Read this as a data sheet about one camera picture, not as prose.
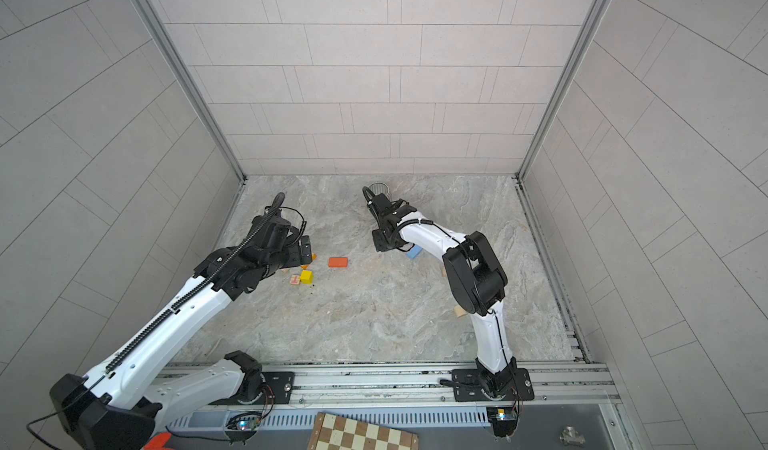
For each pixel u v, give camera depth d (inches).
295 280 34.8
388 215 27.8
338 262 36.8
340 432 25.2
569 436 25.1
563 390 28.3
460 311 32.7
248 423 25.3
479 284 20.3
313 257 27.2
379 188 42.6
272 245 21.9
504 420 26.7
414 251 30.3
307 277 34.7
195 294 17.6
